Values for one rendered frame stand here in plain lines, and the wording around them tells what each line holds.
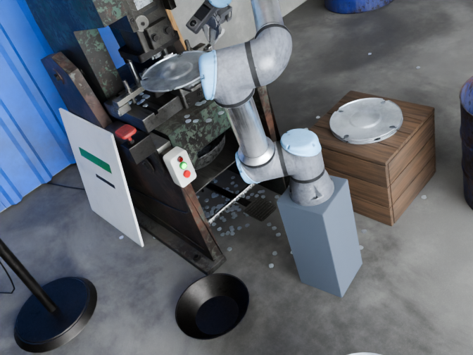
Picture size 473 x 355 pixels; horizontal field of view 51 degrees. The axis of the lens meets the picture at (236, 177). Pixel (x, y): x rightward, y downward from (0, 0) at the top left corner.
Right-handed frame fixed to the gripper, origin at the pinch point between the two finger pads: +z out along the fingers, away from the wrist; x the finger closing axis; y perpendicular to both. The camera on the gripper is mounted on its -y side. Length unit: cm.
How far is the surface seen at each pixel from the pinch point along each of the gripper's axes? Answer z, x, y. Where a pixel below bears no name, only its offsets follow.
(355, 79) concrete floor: 90, -14, 111
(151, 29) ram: -2.4, 17.7, -12.0
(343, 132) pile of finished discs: 32, -50, 26
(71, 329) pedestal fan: 86, -13, -96
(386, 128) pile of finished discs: 26, -63, 35
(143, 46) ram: 3.3, 18.4, -15.8
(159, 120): 23.4, 2.2, -25.5
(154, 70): 18.3, 18.8, -12.1
